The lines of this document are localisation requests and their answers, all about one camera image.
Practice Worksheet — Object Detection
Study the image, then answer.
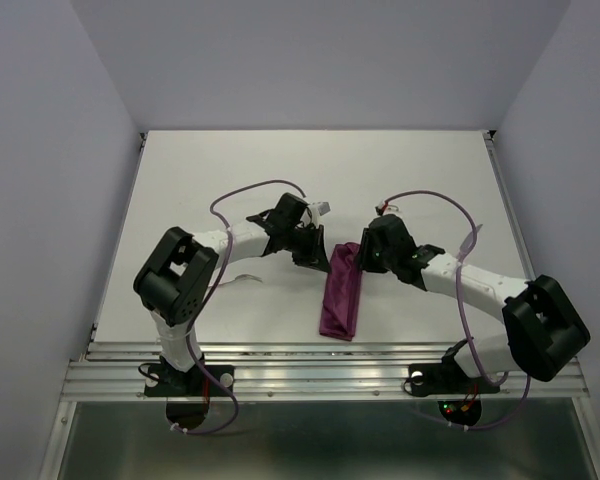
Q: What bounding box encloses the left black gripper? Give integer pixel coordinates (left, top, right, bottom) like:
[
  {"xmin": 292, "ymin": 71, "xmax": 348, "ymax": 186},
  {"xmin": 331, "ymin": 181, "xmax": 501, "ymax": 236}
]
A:
[{"xmin": 283, "ymin": 224, "xmax": 330, "ymax": 273}]

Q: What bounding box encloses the purple cloth napkin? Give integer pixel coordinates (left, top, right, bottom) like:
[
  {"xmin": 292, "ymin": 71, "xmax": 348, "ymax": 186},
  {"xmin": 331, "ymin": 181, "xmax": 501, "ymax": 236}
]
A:
[{"xmin": 319, "ymin": 242, "xmax": 362, "ymax": 341}]

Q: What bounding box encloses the pink handled knife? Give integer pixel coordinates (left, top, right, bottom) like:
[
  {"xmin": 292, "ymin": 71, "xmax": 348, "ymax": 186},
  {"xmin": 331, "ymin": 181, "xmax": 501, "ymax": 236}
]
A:
[{"xmin": 456, "ymin": 224, "xmax": 483, "ymax": 263}]

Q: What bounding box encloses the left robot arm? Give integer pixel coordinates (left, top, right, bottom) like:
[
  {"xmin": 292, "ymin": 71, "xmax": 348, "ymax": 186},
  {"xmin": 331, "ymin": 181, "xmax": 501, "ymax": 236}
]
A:
[{"xmin": 133, "ymin": 193, "xmax": 330, "ymax": 394}]

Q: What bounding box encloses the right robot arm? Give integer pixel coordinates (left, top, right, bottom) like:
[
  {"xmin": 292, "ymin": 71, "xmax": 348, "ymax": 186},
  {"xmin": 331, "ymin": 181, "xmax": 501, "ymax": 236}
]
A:
[{"xmin": 357, "ymin": 214, "xmax": 591, "ymax": 397}]

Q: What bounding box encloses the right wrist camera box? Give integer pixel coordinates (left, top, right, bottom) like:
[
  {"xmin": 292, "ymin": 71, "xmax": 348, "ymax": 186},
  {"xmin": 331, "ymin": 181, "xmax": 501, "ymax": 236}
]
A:
[{"xmin": 375, "ymin": 200, "xmax": 403, "ymax": 218}]

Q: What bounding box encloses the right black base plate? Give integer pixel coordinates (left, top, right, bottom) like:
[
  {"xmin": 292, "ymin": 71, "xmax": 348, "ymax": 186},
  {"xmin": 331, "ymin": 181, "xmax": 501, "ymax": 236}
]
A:
[{"xmin": 402, "ymin": 363, "xmax": 500, "ymax": 398}]

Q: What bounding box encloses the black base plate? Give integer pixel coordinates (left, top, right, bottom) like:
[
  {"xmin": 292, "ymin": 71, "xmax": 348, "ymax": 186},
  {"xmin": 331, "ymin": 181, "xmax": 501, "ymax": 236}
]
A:
[
  {"xmin": 138, "ymin": 363, "xmax": 229, "ymax": 398},
  {"xmin": 402, "ymin": 363, "xmax": 500, "ymax": 398}
]

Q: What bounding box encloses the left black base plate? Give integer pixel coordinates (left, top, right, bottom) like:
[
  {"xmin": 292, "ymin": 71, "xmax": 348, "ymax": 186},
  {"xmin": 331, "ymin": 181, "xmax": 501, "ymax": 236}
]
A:
[{"xmin": 138, "ymin": 363, "xmax": 229, "ymax": 398}]

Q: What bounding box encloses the aluminium rail frame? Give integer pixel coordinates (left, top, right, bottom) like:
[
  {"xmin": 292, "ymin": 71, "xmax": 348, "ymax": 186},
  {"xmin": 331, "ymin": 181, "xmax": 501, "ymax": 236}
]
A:
[{"xmin": 41, "ymin": 130, "xmax": 600, "ymax": 479}]

